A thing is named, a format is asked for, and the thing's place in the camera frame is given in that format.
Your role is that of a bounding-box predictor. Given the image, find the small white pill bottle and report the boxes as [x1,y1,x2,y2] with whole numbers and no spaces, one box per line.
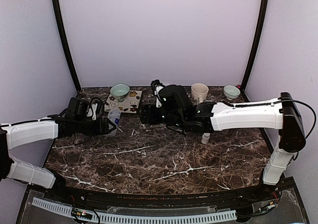
[201,133,211,144]

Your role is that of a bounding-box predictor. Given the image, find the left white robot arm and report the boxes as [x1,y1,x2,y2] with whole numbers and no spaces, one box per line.
[0,115,117,202]

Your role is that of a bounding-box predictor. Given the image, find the left black frame post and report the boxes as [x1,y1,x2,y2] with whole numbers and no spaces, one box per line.
[51,0,81,92]

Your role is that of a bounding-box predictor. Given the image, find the clear plastic pill organizer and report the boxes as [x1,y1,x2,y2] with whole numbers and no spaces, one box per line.
[107,108,121,137]

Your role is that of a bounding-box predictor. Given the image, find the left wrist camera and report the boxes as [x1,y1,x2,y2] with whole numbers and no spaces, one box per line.
[64,97,104,121]

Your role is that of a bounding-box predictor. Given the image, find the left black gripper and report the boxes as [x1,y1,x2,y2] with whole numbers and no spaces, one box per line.
[75,117,116,137]

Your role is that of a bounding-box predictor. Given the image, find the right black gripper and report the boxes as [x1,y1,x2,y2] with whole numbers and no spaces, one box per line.
[136,103,185,129]

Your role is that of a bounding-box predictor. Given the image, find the floral square plate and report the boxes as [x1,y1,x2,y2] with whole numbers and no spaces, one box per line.
[104,90,142,114]

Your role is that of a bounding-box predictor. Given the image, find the white slotted cable duct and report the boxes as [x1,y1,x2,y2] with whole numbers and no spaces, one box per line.
[31,197,237,224]

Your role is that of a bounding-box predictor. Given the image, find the beige ceramic mug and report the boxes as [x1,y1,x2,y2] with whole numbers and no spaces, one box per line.
[191,83,209,105]

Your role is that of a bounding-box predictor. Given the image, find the green ceramic bowl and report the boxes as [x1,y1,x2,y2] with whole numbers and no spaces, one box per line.
[110,83,130,102]
[223,85,240,100]

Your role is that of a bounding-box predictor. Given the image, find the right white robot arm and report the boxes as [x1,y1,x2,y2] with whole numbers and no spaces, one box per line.
[137,80,308,201]

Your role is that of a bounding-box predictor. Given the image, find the black frame post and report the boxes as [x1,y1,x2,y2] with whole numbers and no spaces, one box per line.
[240,0,268,92]
[51,0,81,92]

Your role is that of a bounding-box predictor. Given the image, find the right black frame post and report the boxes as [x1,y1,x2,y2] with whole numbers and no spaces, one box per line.
[240,0,268,92]

